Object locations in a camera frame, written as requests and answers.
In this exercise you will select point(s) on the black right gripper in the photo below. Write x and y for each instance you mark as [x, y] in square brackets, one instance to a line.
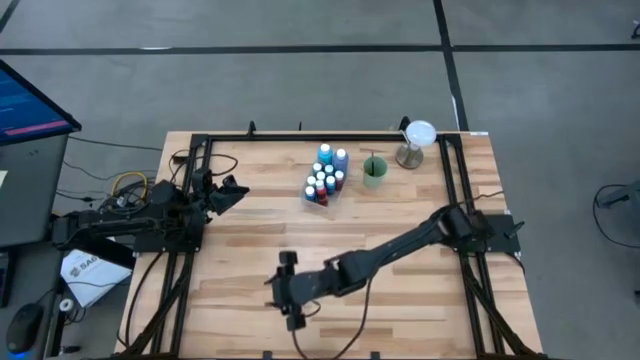
[305, 287]

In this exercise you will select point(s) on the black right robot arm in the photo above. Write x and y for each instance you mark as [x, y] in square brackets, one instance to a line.
[390, 250]

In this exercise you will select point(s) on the small green paint bottle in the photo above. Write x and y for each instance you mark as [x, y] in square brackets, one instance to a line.
[329, 170]

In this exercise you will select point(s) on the black clamp lever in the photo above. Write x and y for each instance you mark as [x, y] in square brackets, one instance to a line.
[515, 230]

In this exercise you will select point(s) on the small dark brown paint bottle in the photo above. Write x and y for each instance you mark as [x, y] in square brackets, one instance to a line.
[339, 176]

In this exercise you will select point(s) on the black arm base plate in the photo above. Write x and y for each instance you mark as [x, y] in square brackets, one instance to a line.
[150, 246]
[505, 240]

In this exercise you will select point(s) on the black keyboard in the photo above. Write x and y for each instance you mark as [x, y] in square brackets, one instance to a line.
[4, 280]

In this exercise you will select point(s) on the grey floor object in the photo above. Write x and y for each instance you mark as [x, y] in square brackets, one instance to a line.
[625, 195]

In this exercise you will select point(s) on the white tape roll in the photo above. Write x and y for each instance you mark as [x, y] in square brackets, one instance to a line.
[62, 302]

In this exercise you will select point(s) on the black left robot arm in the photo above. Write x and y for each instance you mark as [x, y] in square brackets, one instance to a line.
[110, 225]

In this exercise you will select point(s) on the large periwinkle paint bottle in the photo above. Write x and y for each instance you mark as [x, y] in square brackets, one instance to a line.
[341, 156]

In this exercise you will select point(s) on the clear plastic bin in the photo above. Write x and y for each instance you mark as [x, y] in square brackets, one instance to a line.
[330, 207]

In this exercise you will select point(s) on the small blue paint bottle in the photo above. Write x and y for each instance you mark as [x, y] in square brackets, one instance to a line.
[310, 191]
[330, 181]

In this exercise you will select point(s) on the pale green cup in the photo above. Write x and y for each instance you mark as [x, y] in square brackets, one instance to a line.
[380, 180]

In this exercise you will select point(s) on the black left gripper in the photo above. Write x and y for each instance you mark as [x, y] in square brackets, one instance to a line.
[200, 197]

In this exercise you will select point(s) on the black floor object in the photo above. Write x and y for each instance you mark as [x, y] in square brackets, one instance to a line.
[636, 30]

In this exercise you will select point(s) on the small white-capped paint bottle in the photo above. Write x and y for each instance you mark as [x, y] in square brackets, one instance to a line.
[321, 176]

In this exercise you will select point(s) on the black computer mouse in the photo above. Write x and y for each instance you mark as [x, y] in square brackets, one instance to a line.
[24, 327]

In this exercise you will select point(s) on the computer monitor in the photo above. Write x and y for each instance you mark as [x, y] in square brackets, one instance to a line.
[25, 110]

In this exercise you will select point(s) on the small teal paint bottle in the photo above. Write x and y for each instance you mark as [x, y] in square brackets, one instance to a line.
[317, 167]

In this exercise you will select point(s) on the white mushroom table lamp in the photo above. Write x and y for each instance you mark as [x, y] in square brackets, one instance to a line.
[421, 132]

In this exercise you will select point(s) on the small black bracket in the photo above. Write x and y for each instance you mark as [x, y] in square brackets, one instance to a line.
[179, 159]

